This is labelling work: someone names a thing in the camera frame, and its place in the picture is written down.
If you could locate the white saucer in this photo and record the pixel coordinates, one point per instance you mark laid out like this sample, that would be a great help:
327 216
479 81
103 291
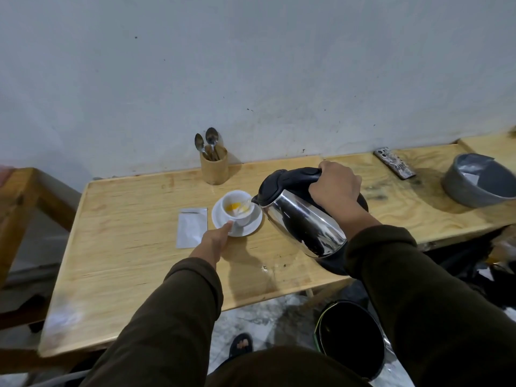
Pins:
246 228

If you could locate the grey bowl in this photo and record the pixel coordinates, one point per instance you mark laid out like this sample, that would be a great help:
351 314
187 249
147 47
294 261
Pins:
463 193

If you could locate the white cup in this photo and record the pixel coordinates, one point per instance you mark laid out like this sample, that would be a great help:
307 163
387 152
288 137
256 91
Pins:
238 205

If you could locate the black bin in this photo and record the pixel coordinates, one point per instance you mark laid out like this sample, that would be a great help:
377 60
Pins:
350 338

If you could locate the person's right hand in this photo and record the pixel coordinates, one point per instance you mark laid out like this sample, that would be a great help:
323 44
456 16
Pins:
336 189

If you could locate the large metal spoon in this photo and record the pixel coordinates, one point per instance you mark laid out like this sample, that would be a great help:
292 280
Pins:
211 136

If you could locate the bamboo utensil holder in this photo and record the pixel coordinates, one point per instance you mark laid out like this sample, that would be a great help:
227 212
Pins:
214 171

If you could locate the small metal spoon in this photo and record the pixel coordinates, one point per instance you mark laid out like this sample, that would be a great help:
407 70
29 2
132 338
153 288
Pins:
199 143

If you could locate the person's left hand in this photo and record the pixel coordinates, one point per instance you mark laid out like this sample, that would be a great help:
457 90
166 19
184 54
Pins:
209 247

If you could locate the person's right fingers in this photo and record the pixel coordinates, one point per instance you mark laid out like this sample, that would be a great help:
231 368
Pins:
340 170

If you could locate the pile of black bags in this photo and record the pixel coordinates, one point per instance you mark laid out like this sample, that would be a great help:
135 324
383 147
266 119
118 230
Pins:
475 274

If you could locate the white sachet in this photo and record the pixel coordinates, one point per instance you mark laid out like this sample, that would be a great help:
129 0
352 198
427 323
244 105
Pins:
192 227

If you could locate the phone with patterned case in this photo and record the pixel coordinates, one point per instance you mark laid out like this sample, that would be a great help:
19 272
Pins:
394 162

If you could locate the person's left thumb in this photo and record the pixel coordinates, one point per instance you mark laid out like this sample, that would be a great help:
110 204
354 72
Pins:
227 228

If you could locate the person's left forearm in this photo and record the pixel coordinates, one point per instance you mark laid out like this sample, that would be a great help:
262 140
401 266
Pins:
169 330

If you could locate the person's right forearm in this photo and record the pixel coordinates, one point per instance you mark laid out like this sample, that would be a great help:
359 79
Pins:
423 310

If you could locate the person's foot in black sandal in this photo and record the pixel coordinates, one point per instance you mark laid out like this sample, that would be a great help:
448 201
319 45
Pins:
240 345

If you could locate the yellow powder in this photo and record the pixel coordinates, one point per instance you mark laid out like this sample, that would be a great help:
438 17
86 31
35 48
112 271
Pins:
232 206

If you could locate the person's dark trousers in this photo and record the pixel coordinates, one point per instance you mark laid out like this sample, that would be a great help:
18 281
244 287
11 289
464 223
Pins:
282 368

